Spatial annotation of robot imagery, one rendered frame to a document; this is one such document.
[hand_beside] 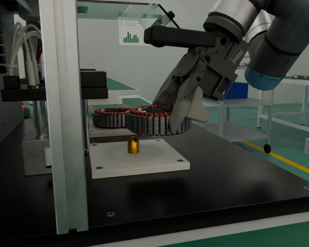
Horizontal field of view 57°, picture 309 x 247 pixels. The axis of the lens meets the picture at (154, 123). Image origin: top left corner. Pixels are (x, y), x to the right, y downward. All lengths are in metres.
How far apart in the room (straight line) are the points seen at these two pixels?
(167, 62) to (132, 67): 0.73
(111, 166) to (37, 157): 0.11
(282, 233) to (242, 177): 0.11
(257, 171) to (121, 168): 0.21
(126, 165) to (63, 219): 0.16
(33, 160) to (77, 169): 0.18
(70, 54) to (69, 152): 0.09
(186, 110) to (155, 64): 5.58
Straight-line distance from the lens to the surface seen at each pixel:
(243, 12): 0.51
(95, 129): 0.68
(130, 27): 5.93
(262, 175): 0.46
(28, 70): 0.45
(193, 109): 0.45
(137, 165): 0.43
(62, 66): 0.27
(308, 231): 0.38
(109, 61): 5.82
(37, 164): 0.46
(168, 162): 0.45
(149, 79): 5.98
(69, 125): 0.28
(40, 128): 0.45
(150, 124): 0.44
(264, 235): 0.35
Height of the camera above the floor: 0.93
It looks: 12 degrees down
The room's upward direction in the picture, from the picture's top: straight up
